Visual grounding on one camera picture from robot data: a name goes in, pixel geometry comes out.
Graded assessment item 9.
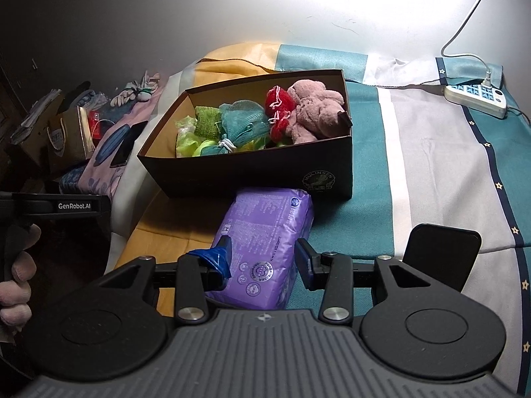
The teal mesh bath sponge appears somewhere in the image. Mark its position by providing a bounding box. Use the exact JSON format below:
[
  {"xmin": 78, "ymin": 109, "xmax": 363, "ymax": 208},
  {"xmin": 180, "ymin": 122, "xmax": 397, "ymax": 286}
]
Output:
[{"xmin": 216, "ymin": 100, "xmax": 272, "ymax": 154}]

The brown cardboard box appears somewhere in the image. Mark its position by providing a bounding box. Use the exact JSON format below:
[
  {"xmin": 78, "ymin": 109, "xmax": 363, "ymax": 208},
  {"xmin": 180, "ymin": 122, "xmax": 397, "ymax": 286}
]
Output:
[{"xmin": 137, "ymin": 68, "xmax": 353, "ymax": 200}]

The person's left hand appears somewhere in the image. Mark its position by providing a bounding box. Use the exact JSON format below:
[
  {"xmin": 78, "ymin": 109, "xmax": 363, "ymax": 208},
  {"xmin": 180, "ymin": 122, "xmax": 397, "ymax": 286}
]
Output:
[{"xmin": 0, "ymin": 224, "xmax": 42, "ymax": 333}]

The clear plastic bag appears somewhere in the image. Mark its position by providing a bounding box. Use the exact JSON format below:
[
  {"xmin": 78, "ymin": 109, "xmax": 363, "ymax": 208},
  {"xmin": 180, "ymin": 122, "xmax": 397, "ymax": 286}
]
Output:
[{"xmin": 78, "ymin": 91, "xmax": 109, "ymax": 111}]

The white power cable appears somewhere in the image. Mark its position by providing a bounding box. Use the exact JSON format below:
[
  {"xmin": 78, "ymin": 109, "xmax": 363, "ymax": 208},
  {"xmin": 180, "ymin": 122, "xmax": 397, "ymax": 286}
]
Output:
[{"xmin": 441, "ymin": 0, "xmax": 499, "ymax": 90}]

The cardboard box with papers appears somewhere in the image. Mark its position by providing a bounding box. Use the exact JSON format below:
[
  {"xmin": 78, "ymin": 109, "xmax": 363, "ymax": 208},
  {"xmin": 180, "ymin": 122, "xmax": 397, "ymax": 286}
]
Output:
[{"xmin": 12, "ymin": 89, "xmax": 64, "ymax": 157}]

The green knitted cloth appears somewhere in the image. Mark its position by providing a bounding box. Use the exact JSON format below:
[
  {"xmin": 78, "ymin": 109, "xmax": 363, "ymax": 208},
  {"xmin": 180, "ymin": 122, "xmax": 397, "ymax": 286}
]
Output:
[{"xmin": 195, "ymin": 105, "xmax": 222, "ymax": 138}]

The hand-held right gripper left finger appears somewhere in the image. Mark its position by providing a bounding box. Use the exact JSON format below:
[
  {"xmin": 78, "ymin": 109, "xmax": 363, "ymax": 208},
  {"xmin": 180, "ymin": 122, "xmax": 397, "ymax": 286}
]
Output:
[{"xmin": 100, "ymin": 235, "xmax": 231, "ymax": 325}]

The black smartphone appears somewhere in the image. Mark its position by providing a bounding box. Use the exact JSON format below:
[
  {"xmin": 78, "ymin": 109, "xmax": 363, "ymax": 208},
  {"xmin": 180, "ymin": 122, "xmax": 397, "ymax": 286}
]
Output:
[{"xmin": 110, "ymin": 121, "xmax": 149, "ymax": 168}]

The pink plush toy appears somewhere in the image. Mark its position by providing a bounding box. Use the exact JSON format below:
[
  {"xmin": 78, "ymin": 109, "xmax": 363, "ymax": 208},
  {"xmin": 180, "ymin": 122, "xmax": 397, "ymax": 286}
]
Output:
[{"xmin": 286, "ymin": 79, "xmax": 351, "ymax": 144}]

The white power strip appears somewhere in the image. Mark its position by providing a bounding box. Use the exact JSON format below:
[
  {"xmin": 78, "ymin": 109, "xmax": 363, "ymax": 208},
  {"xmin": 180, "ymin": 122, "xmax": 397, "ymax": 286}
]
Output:
[{"xmin": 445, "ymin": 83, "xmax": 508, "ymax": 119}]

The white glove bundle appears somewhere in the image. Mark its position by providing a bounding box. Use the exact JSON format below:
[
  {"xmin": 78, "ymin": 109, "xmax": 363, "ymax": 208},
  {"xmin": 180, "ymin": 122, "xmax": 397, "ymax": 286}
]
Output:
[
  {"xmin": 133, "ymin": 71, "xmax": 161, "ymax": 102},
  {"xmin": 110, "ymin": 84, "xmax": 138, "ymax": 107}
]

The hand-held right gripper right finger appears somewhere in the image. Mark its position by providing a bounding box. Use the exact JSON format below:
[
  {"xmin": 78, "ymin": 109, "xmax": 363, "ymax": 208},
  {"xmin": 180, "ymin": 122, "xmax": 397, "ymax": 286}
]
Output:
[{"xmin": 294, "ymin": 238, "xmax": 434, "ymax": 324}]

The blue oblong case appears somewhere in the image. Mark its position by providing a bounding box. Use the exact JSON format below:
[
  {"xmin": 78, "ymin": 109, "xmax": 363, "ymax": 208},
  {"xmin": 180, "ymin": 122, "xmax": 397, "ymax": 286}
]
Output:
[{"xmin": 92, "ymin": 126, "xmax": 133, "ymax": 167}]

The gold paper bag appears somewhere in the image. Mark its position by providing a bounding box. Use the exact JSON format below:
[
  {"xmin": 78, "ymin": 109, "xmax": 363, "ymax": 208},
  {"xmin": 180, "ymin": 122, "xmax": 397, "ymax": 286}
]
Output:
[{"xmin": 47, "ymin": 105, "xmax": 99, "ymax": 175}]

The striped bed sheet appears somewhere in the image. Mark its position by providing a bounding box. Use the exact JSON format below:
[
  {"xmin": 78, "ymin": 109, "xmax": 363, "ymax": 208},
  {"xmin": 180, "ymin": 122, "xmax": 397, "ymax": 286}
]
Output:
[{"xmin": 104, "ymin": 41, "xmax": 531, "ymax": 382}]

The red mesh bath sponge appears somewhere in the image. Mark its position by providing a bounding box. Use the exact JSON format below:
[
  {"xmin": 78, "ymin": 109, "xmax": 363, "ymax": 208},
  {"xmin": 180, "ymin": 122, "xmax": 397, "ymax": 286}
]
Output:
[{"xmin": 265, "ymin": 86, "xmax": 297, "ymax": 139}]

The purple plastic packet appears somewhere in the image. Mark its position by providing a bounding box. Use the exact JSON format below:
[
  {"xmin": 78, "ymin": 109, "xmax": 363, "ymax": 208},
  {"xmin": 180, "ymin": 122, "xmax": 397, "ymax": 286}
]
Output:
[{"xmin": 205, "ymin": 188, "xmax": 315, "ymax": 311}]

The pink printed blanket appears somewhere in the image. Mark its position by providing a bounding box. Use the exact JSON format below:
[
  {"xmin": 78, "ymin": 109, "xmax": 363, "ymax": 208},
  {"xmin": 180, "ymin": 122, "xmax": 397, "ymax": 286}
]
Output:
[{"xmin": 58, "ymin": 72, "xmax": 171, "ymax": 200}]

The black flat plate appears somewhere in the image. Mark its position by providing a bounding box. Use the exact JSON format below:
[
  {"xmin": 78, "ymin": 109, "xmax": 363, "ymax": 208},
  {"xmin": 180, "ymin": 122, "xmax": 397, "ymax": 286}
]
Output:
[{"xmin": 403, "ymin": 223, "xmax": 482, "ymax": 295}]

